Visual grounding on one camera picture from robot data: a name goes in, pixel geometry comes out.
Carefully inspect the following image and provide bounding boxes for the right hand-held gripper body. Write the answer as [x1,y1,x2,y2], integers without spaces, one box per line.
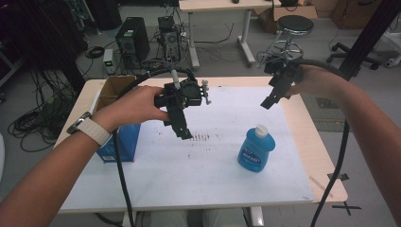
[264,56,301,99]

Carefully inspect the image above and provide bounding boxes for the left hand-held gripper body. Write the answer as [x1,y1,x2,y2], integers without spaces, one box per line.
[154,78,212,127]

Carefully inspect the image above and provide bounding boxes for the blue plastic bottle white cap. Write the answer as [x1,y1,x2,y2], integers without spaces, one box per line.
[236,123,276,174]

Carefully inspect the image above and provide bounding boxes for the blue cardboard box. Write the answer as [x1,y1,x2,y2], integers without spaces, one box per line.
[94,75,142,164]

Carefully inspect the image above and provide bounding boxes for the person's right hand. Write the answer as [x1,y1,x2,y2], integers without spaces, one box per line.
[285,64,348,102]

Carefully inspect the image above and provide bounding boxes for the person's left hand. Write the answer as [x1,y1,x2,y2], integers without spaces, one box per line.
[91,84,171,132]

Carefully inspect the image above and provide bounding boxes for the white table mat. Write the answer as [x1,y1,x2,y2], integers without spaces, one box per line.
[60,85,315,212]

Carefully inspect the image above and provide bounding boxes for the grey floor mat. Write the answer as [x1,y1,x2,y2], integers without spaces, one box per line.
[302,94,351,133]

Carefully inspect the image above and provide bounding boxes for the black round stool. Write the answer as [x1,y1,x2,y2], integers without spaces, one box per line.
[256,14,315,69]

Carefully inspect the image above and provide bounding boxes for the open computer case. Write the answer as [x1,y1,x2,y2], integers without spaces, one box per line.
[157,15,183,62]

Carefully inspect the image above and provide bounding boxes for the open cardboard box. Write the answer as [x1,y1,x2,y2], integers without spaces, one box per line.
[256,4,319,34]

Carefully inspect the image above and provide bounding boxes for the black office chair base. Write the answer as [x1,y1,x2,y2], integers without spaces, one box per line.
[325,42,382,71]

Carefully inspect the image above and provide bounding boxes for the black computer tower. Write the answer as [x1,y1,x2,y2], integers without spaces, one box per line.
[114,16,151,70]

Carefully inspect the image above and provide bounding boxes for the small power supply green display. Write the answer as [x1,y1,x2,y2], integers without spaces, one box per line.
[102,47,115,76]

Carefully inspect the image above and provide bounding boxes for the brown cardboard box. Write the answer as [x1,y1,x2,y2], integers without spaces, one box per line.
[330,0,384,31]

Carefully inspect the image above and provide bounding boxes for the light wooden desk white legs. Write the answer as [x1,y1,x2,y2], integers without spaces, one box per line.
[178,0,282,70]

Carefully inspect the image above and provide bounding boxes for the clear tape strip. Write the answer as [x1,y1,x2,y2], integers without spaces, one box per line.
[308,175,334,199]

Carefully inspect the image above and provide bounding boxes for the black tape piece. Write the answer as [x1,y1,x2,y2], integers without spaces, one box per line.
[326,172,350,183]

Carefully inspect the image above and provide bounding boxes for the white table leg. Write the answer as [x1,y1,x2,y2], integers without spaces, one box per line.
[250,206,265,227]

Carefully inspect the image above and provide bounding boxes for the black tape cross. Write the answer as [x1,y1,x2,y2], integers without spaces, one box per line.
[331,201,362,217]

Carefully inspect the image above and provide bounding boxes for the dark curtain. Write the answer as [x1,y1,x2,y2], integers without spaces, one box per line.
[0,0,90,93]

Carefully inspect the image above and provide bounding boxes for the white cable plug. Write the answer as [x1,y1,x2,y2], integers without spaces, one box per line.
[170,69,182,90]

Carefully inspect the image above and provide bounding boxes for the coiled black cable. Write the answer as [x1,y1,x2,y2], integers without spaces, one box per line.
[140,57,171,73]
[84,45,106,60]

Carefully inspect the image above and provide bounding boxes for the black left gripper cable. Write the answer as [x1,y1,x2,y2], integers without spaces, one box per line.
[112,66,197,227]

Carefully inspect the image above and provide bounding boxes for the white strap wristwatch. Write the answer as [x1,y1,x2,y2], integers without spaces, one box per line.
[65,112,113,148]

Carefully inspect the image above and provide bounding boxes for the black metal post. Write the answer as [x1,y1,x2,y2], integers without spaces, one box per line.
[339,0,401,81]

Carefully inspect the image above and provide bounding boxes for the black cable bundle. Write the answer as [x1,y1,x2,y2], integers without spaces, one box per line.
[8,69,78,153]

